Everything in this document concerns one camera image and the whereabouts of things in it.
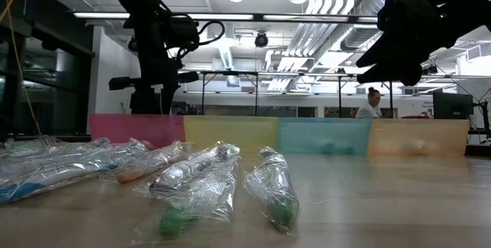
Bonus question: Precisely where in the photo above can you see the blue toothbrush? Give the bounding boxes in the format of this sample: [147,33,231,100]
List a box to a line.
[0,147,77,180]
[0,135,112,164]
[0,138,150,206]

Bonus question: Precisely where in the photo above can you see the black overhead camera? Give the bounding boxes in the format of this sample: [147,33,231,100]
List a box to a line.
[254,31,269,48]

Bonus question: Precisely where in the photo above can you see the pink plastic bin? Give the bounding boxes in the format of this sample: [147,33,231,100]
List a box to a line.
[88,113,186,151]

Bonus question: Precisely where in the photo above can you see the black monitor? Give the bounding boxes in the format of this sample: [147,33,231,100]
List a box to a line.
[432,91,475,121]

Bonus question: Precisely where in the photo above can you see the yellow plastic bin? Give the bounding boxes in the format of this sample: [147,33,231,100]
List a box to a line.
[183,115,280,154]

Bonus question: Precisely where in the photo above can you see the person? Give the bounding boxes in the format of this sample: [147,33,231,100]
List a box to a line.
[354,86,384,119]

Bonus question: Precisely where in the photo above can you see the black overhead beam with lights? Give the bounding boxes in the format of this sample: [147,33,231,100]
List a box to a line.
[72,11,384,25]

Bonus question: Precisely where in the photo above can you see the orange toothbrush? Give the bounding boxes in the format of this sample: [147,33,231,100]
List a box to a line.
[114,141,191,184]

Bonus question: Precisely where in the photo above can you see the green toothbrush in clear wrap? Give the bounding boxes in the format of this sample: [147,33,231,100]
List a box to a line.
[156,155,242,238]
[243,146,301,234]

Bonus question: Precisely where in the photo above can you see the yellow cable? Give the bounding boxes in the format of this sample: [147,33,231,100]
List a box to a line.
[0,0,43,136]

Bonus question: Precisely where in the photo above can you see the black equipment stand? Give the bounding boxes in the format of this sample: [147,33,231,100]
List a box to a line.
[466,100,491,153]

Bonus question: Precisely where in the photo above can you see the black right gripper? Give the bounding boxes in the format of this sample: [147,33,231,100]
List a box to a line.
[354,0,460,88]

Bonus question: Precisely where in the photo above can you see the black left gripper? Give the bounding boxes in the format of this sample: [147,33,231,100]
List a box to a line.
[108,54,200,114]

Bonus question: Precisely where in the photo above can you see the orange plastic bin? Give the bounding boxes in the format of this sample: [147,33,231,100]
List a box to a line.
[368,118,471,157]

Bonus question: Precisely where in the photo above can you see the black metal frame table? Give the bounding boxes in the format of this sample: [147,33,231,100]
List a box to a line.
[337,74,394,118]
[199,70,260,117]

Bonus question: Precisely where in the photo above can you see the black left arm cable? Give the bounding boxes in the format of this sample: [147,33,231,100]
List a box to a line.
[174,19,226,59]

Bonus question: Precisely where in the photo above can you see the teal plastic bin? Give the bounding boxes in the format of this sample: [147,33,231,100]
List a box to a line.
[276,117,373,156]

